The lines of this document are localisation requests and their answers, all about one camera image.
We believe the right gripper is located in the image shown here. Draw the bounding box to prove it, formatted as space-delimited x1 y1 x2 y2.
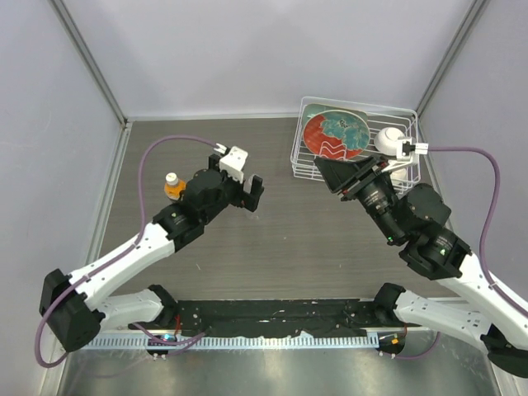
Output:
315 154 405 243

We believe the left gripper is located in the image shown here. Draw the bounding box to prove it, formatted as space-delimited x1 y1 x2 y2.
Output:
201 155 264 225

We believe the clear plastic bottle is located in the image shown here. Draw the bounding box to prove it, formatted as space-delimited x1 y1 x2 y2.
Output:
245 210 260 221

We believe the orange juice bottle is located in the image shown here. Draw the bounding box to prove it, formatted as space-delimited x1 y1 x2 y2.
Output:
164 177 186 201

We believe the white bottle cap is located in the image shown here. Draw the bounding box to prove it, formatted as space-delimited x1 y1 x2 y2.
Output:
165 172 180 186

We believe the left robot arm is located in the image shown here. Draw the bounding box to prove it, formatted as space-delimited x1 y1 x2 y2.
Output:
39 146 264 353

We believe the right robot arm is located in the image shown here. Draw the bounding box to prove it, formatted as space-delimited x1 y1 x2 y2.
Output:
314 157 527 378

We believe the red and teal plate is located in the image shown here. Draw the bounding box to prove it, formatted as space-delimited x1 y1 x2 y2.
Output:
301 103 370 160

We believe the lower white bowl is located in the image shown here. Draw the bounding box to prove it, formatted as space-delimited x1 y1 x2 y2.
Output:
390 168 407 185

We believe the white bowl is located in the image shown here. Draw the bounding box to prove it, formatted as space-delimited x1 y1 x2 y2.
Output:
374 127 405 157
390 168 407 185

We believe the upper white bowl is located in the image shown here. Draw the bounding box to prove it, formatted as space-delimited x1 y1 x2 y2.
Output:
374 127 405 157

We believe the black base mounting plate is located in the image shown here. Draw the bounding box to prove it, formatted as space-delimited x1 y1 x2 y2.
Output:
127 299 408 339

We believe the white wire dish rack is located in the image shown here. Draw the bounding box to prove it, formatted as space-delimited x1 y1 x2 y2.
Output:
290 97 420 182

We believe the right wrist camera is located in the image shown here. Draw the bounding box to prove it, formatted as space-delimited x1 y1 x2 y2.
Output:
383 138 429 173

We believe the slotted cable duct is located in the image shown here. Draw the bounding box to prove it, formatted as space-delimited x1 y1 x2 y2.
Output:
83 332 379 353

